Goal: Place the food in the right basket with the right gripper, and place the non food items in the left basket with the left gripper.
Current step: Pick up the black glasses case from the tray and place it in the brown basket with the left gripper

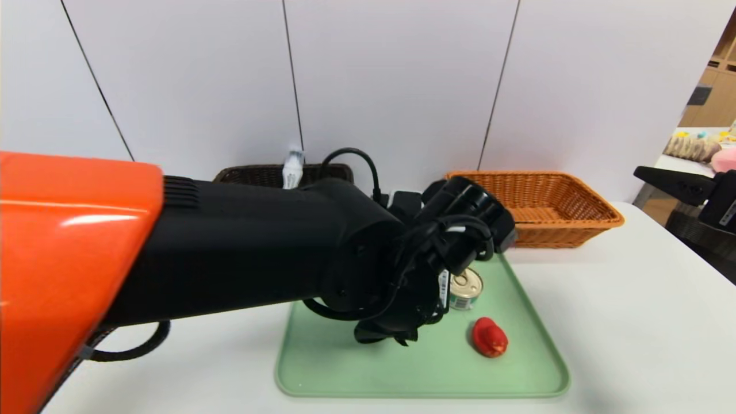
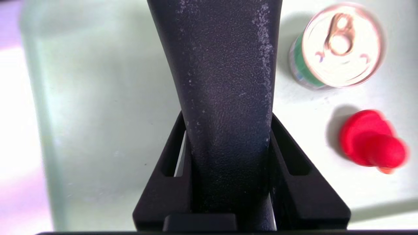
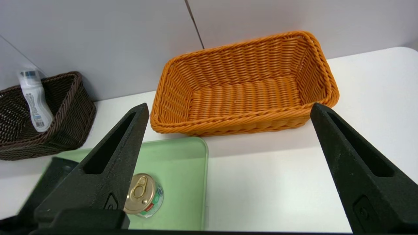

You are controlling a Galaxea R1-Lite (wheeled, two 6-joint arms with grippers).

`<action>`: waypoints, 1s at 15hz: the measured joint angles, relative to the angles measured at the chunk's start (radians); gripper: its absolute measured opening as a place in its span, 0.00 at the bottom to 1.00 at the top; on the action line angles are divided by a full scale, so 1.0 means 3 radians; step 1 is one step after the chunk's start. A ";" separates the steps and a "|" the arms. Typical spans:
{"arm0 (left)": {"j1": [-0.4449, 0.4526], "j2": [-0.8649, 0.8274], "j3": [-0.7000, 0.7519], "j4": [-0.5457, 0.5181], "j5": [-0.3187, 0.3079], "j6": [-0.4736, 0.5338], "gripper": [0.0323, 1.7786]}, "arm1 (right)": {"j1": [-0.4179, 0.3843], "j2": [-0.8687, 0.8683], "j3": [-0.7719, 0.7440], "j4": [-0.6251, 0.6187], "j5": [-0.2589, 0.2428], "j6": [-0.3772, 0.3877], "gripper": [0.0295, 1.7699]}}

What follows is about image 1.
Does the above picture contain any white plastic bottle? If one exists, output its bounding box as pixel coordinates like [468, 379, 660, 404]
[282, 147, 305, 189]

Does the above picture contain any red toy tomato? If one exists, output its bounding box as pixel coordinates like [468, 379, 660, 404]
[472, 317, 509, 358]

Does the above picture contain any dark brown wicker basket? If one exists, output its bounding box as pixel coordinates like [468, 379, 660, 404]
[213, 164, 355, 190]

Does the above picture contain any orange wicker basket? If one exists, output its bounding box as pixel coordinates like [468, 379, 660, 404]
[444, 171, 625, 249]

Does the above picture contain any small tin can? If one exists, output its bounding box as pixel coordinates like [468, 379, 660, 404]
[448, 267, 484, 311]

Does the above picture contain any light green plastic tray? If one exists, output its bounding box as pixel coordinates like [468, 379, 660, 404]
[275, 253, 571, 398]

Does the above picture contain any beige striped plush toy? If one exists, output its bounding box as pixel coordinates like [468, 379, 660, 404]
[662, 137, 723, 163]

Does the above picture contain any pink plush toy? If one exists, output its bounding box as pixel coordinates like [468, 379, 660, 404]
[711, 147, 736, 173]

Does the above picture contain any wooden shelf unit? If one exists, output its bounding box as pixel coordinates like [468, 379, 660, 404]
[678, 11, 736, 128]

